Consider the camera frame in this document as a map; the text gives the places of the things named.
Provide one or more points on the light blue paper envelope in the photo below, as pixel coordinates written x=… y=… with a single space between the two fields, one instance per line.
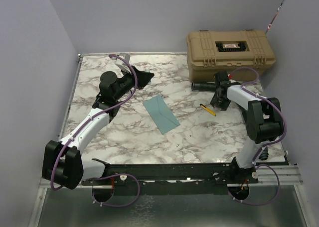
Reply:
x=161 y=114

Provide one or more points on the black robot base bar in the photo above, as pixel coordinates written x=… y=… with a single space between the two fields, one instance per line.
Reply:
x=172 y=179

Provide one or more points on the tan plastic tool case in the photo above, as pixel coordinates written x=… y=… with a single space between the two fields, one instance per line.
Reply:
x=209 y=52

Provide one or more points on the yellow utility knife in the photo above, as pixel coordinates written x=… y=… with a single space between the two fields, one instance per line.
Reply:
x=208 y=110

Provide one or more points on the aluminium rail frame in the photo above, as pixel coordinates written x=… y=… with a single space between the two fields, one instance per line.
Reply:
x=134 y=138

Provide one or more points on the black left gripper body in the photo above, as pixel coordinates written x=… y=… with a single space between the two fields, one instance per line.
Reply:
x=127 y=83

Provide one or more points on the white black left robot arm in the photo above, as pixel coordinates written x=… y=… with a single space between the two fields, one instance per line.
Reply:
x=63 y=165

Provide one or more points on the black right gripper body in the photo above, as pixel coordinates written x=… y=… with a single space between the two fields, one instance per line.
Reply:
x=220 y=102

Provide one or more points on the green white glue stick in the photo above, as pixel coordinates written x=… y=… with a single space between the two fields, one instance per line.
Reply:
x=150 y=77

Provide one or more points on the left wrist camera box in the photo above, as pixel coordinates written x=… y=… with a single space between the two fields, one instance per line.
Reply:
x=123 y=64

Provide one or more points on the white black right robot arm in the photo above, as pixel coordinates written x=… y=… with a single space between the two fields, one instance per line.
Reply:
x=263 y=119

